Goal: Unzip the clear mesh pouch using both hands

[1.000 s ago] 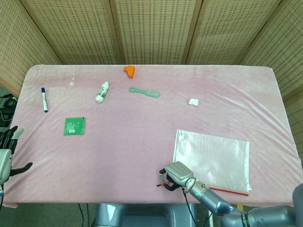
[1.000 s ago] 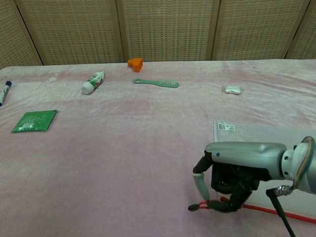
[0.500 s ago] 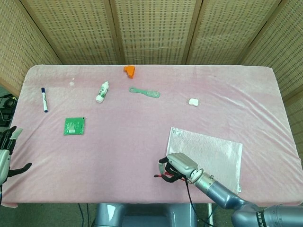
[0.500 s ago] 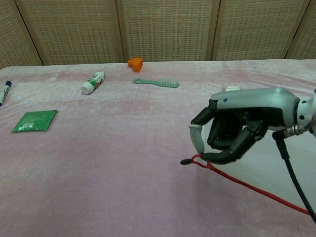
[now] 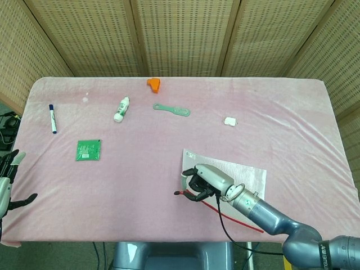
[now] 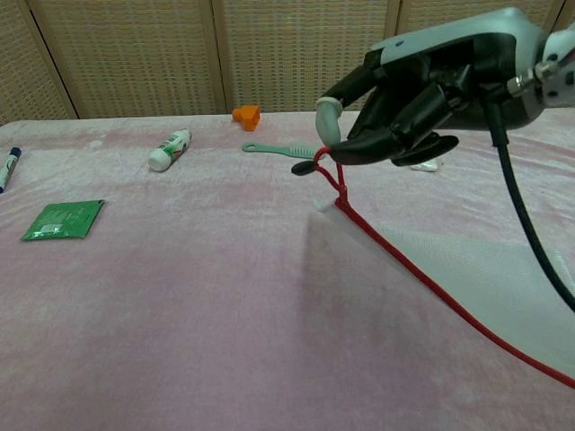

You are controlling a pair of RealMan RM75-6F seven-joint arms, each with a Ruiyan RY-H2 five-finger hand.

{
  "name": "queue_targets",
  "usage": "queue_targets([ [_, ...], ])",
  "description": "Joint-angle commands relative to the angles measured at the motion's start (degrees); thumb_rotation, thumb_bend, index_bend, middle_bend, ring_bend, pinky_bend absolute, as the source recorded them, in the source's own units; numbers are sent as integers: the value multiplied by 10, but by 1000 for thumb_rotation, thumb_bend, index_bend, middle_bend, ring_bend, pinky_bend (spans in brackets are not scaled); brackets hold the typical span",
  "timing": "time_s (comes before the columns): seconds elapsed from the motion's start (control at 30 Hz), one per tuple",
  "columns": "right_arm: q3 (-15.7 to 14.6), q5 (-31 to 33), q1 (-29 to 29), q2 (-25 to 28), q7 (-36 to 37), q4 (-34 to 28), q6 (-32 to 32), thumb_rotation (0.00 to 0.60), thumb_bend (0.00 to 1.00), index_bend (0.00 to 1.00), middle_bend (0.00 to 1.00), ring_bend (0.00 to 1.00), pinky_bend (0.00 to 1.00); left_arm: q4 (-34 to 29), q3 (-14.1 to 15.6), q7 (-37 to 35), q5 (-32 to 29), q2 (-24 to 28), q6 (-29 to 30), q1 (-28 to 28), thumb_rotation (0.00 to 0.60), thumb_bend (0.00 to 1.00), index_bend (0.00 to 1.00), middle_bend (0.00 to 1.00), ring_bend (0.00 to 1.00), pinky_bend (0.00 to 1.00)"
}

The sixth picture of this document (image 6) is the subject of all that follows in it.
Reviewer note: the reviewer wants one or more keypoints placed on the blue white marker pen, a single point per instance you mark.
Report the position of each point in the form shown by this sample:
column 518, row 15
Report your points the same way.
column 8, row 168

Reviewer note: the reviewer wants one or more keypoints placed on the orange plastic block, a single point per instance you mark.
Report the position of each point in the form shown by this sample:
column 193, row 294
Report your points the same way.
column 247, row 116

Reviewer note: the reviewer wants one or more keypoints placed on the small white eraser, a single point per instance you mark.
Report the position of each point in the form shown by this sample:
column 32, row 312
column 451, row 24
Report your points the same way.
column 424, row 166

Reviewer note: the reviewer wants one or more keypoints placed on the white mesh pouch red zipper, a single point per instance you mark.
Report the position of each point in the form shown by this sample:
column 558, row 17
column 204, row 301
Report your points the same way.
column 471, row 278

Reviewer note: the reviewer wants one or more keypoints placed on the green plastic comb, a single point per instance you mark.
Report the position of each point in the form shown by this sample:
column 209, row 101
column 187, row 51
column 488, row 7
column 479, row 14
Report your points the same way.
column 278, row 149

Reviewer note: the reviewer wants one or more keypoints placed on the pink table cloth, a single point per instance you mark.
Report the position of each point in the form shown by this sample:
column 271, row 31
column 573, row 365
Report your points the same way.
column 179, row 292

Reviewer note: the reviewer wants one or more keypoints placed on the green foil packet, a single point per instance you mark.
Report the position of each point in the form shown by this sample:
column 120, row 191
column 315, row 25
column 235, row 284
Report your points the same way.
column 63, row 220

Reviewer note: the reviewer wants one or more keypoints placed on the white glue bottle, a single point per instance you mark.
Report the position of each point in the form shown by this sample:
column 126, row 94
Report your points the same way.
column 170, row 150

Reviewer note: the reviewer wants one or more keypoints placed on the wooden woven folding screen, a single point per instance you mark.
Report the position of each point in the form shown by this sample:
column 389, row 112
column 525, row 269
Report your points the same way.
column 179, row 54

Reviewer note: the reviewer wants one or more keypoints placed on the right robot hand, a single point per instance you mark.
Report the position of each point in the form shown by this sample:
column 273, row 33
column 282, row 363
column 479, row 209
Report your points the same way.
column 431, row 90

